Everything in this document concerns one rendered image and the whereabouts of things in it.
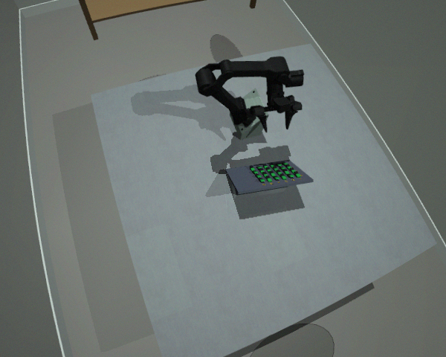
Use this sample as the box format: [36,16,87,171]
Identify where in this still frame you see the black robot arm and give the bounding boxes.
[195,57,304,127]

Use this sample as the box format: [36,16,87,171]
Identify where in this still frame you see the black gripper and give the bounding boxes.
[250,89,302,133]

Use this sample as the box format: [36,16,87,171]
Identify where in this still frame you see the grey switch panel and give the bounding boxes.
[225,160,314,195]

